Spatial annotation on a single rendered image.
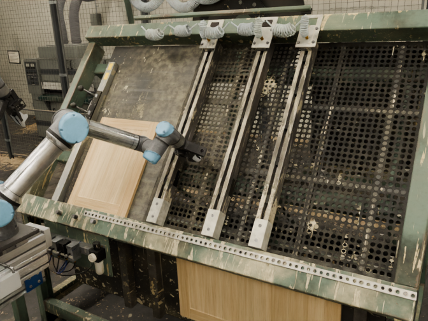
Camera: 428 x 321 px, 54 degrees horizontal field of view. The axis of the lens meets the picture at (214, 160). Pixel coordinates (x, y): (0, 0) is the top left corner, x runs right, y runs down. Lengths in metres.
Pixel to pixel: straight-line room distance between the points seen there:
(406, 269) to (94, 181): 1.66
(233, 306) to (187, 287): 0.29
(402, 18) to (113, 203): 1.69
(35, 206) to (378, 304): 1.92
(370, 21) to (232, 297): 1.52
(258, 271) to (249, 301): 0.45
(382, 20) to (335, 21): 0.22
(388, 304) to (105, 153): 1.68
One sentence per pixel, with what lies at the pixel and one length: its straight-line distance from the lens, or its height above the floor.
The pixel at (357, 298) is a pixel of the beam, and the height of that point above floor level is 0.84.
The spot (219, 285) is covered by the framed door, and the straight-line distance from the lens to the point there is 2.32.
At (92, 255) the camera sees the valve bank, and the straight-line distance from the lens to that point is 2.30.
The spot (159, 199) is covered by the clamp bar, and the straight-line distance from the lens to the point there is 2.13.
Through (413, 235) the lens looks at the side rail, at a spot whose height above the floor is 1.06.
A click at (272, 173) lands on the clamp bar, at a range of 1.93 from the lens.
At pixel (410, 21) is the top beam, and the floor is 1.82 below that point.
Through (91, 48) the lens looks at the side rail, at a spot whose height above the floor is 1.72.
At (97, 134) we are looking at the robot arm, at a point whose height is 1.40.
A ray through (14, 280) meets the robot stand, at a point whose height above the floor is 0.92.
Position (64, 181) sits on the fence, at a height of 1.00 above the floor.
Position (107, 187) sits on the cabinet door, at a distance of 2.43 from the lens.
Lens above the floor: 1.83
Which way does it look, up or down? 18 degrees down
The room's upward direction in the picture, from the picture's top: 2 degrees counter-clockwise
